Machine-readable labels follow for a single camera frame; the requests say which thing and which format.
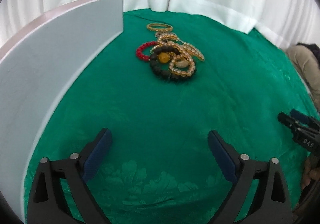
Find white cardboard box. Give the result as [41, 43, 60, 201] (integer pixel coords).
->
[0, 0, 124, 223]

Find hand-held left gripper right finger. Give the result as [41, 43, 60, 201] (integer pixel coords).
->
[208, 130, 293, 224]

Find person's right hand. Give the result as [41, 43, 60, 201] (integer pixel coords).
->
[301, 155, 320, 192]

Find green patterned cloth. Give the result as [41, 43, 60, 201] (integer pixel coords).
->
[24, 9, 320, 224]

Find beige cushion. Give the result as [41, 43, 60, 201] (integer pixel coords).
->
[286, 45, 320, 104]

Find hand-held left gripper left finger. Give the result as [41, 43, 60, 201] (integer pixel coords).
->
[27, 128, 113, 224]

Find dark purple cloth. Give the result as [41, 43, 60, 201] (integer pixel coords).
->
[296, 42, 320, 57]

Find black bracelet with yellow bead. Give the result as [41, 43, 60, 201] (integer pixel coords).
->
[149, 46, 198, 82]

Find gold bangle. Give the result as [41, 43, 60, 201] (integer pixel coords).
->
[147, 23, 173, 32]

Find gold bead bracelet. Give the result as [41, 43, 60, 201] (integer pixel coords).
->
[170, 55, 196, 77]

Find red bead bracelet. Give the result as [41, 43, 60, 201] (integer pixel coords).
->
[136, 41, 160, 62]

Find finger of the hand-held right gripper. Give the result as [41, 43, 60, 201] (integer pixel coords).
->
[290, 109, 320, 129]
[278, 113, 303, 131]

